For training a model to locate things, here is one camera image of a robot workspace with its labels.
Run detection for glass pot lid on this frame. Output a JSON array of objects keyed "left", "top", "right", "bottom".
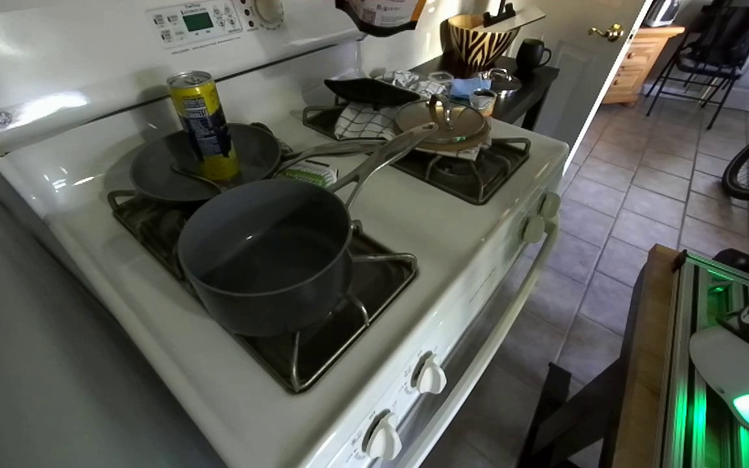
[{"left": 391, "top": 94, "right": 492, "bottom": 148}]

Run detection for black burner grate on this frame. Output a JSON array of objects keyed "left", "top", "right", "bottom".
[{"left": 103, "top": 185, "right": 422, "bottom": 397}]

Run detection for white gas stove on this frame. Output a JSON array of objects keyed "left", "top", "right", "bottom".
[{"left": 0, "top": 0, "right": 573, "bottom": 468}]

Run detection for small white box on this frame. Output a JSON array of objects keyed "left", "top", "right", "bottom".
[{"left": 281, "top": 159, "right": 341, "bottom": 189}]

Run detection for pan with glass lid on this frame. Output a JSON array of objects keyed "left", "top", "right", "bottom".
[{"left": 302, "top": 104, "right": 532, "bottom": 208}]

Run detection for white lattice kitchen towel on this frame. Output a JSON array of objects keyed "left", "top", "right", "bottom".
[{"left": 331, "top": 98, "right": 488, "bottom": 165}]

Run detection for round wooden board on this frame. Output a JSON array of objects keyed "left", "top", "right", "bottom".
[{"left": 402, "top": 127, "right": 495, "bottom": 161}]

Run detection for dark grey saucepan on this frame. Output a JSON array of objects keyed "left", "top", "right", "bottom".
[{"left": 175, "top": 123, "right": 439, "bottom": 339}]

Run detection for black flat tray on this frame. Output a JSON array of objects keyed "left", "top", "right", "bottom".
[{"left": 323, "top": 76, "right": 425, "bottom": 111}]

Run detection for white stove knob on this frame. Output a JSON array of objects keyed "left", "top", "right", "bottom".
[
  {"left": 361, "top": 409, "right": 406, "bottom": 462},
  {"left": 521, "top": 213, "right": 551, "bottom": 245},
  {"left": 408, "top": 352, "right": 449, "bottom": 397},
  {"left": 536, "top": 189, "right": 561, "bottom": 221}
]

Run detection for white checkered cloth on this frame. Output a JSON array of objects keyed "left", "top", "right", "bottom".
[{"left": 366, "top": 66, "right": 447, "bottom": 104}]

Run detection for clear glass cup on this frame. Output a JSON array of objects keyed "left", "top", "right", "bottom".
[{"left": 470, "top": 66, "right": 521, "bottom": 120}]

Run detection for yellow and blue can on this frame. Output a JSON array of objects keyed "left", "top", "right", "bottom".
[{"left": 164, "top": 70, "right": 245, "bottom": 185}]

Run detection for dark side table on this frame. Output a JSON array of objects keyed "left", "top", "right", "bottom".
[{"left": 415, "top": 52, "right": 561, "bottom": 133}]

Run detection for dark grey frying pan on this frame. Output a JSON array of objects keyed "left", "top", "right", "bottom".
[{"left": 127, "top": 120, "right": 387, "bottom": 206}]

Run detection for black mug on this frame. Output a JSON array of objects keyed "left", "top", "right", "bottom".
[{"left": 514, "top": 36, "right": 556, "bottom": 87}]

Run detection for white round panel dial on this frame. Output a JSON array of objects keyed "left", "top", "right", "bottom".
[{"left": 253, "top": 0, "right": 288, "bottom": 32}]

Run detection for white door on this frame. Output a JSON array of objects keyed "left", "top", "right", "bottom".
[{"left": 555, "top": 0, "right": 655, "bottom": 169}]

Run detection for robot cart with wooden edge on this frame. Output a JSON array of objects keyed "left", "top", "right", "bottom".
[{"left": 612, "top": 245, "right": 749, "bottom": 468}]

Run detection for brass door knob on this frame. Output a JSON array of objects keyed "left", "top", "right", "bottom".
[{"left": 587, "top": 20, "right": 626, "bottom": 45}]

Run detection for wooden dresser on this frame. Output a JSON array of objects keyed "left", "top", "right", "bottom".
[{"left": 604, "top": 23, "right": 686, "bottom": 110}]

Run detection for black metal chair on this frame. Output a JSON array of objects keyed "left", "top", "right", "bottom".
[{"left": 646, "top": 0, "right": 749, "bottom": 133}]

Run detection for black frame legs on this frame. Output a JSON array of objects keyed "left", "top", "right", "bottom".
[{"left": 514, "top": 360, "right": 629, "bottom": 468}]

